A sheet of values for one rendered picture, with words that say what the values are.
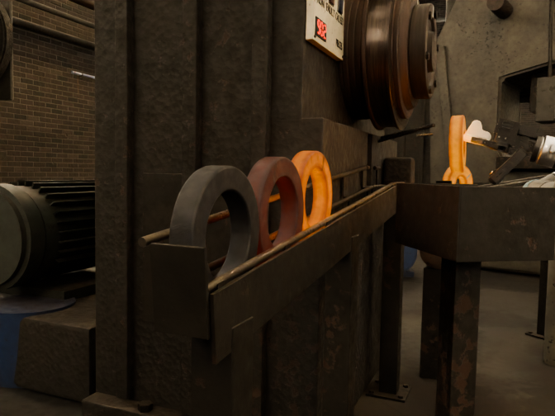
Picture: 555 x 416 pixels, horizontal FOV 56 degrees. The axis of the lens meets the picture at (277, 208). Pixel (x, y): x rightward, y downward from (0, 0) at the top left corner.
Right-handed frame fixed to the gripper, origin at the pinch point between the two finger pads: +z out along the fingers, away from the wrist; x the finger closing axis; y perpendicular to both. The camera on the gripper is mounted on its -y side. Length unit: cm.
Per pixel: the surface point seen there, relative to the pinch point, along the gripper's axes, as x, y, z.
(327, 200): 49, -20, 16
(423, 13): -6.7, 31.3, 20.3
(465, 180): -68, -14, -1
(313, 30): 29.3, 15.2, 37.0
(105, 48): 31, -1, 97
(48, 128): -453, -126, 619
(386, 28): 5.7, 23.1, 26.3
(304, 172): 62, -14, 18
